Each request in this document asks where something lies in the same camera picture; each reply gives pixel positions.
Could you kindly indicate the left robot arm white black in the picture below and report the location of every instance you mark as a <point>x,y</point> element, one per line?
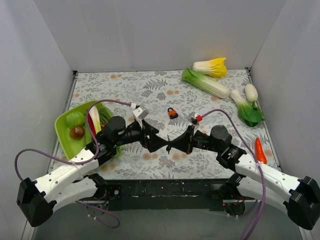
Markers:
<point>38,199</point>

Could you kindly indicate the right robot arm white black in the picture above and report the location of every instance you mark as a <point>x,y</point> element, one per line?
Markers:
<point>299,196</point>

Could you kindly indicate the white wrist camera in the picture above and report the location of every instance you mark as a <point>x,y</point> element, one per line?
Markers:
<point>194,118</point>
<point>140,112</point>

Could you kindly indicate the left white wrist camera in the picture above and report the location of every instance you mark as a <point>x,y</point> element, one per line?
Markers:
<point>140,112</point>

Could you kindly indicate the yellow white cabbage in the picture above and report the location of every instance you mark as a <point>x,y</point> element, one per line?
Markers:
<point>215,67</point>

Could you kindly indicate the white leek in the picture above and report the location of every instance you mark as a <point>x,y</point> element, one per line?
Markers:
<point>95,117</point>

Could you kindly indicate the floral table mat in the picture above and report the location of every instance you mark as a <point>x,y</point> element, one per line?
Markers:
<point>157,91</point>

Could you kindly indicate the white radish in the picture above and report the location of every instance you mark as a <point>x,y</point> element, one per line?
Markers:
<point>251,93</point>

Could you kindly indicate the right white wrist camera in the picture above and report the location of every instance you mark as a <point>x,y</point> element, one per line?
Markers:
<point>194,118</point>

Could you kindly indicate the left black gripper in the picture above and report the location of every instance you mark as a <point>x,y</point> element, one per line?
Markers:
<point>145,136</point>

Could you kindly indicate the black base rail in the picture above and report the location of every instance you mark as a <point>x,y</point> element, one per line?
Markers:
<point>217,194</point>

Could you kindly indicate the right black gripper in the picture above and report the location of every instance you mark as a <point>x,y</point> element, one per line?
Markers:
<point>189,139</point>

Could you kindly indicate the green round cabbage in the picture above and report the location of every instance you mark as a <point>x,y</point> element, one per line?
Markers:
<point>75,119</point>

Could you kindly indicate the orange padlock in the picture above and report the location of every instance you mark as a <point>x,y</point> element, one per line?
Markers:
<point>172,113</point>

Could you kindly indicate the green napa cabbage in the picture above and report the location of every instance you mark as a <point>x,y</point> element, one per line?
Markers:
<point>205,83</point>

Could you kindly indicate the bok choy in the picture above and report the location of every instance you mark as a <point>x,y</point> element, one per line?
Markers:
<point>250,114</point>

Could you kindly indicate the black-headed keys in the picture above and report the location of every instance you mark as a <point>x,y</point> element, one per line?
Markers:
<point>168,148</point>

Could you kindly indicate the brown mushroom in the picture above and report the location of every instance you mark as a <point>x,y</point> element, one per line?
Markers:
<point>77,132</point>

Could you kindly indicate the green beans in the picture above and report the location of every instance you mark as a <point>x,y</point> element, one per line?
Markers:
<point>104,114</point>

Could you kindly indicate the orange carrot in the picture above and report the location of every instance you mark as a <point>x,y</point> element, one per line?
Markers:
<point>259,151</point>

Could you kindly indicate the red chili pepper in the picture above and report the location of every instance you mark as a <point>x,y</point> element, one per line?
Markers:
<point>91,124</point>

